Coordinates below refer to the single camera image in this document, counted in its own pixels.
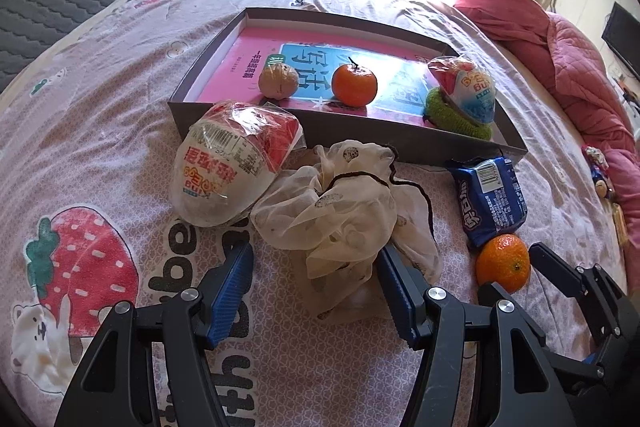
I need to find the green fuzzy ring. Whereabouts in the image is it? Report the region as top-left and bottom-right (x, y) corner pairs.
(423, 85), (495, 142)

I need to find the blue red snack bag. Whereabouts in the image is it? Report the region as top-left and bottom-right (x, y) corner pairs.
(427, 56), (496, 124)

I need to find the orange tangerine with stem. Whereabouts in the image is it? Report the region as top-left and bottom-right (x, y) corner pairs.
(331, 58), (378, 108)

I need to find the brown walnut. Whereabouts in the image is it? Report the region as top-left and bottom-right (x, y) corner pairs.
(258, 63), (299, 101)

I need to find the orange tangerine near blue packet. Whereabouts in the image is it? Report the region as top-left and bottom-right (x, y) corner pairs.
(475, 234), (530, 294)

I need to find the blue snack packet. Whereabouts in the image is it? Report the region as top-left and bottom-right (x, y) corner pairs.
(445, 156), (527, 249)

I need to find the small stuffed doll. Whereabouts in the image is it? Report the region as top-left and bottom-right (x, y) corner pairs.
(582, 145), (616, 202)

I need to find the pink strawberry bed sheet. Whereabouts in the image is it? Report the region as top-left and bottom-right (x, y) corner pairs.
(1, 0), (627, 426)

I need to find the grey shallow cardboard box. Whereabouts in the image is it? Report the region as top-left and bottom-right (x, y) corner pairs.
(168, 8), (527, 166)

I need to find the pink blue book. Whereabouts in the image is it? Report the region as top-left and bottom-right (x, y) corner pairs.
(186, 25), (440, 127)

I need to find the red white snack bag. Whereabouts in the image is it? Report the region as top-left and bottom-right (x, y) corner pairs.
(169, 101), (305, 228)

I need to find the black flat television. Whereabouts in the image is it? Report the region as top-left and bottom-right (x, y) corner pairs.
(602, 2), (640, 79)

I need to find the pink quilted blanket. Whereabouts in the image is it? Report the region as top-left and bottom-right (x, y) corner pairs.
(454, 0), (639, 293)

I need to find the white mesh drawstring bag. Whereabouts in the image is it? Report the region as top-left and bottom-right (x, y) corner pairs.
(250, 140), (442, 324)

